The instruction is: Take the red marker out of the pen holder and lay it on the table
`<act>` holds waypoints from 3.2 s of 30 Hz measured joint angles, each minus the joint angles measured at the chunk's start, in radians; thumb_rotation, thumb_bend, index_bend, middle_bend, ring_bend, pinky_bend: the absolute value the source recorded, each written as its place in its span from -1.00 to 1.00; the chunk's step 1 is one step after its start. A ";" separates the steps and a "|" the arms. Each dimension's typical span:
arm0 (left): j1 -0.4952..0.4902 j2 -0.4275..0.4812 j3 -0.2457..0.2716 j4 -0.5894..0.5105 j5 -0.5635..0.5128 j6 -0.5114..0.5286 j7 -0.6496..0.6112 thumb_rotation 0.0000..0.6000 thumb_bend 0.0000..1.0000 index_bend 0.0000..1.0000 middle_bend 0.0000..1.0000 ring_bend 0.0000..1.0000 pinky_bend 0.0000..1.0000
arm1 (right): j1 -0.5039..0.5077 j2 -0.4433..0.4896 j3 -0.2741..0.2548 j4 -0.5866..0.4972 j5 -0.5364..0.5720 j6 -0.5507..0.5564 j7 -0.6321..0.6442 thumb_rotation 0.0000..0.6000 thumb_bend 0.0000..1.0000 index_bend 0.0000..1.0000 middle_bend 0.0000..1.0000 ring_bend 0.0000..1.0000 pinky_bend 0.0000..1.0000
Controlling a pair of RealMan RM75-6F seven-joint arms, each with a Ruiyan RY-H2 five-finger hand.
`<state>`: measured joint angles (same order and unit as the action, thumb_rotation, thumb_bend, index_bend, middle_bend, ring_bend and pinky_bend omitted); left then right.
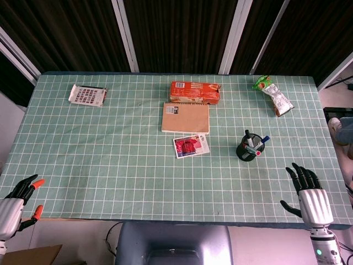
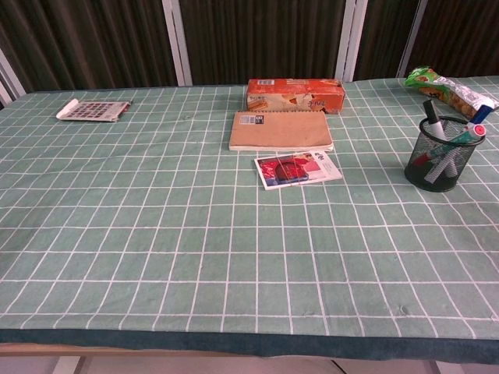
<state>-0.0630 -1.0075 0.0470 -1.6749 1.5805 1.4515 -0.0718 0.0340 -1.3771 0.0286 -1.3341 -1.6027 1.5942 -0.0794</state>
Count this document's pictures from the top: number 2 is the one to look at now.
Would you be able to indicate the red capped green marker pen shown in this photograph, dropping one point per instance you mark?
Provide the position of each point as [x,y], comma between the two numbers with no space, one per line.
[469,135]

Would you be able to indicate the black mesh pen holder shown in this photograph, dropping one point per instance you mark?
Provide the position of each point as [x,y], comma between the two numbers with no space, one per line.
[438,177]

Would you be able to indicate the black capped marker pen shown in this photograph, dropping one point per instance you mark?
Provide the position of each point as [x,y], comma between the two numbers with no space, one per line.
[434,117]

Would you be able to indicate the blue capped marker pen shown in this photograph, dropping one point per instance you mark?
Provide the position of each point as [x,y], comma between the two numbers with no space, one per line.
[483,113]

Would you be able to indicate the card pack with red picture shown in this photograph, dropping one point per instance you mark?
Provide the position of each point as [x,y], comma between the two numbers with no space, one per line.
[296,169]

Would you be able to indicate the brown spiral notebook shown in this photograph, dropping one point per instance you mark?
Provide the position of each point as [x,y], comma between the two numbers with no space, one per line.
[280,130]

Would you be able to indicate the orange cracker box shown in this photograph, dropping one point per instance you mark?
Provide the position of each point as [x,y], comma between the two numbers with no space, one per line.
[296,95]

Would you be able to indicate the green checked tablecloth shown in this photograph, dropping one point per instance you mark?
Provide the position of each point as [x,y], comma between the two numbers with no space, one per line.
[156,233]

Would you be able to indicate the dark brown curtain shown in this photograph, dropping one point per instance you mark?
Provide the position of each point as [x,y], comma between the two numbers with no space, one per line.
[265,39]

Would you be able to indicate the green snack bag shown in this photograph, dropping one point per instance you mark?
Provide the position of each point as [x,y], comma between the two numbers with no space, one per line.
[448,89]

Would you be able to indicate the white partition frame post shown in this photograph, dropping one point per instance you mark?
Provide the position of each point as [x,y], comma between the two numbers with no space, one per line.
[351,39]
[411,39]
[9,82]
[177,39]

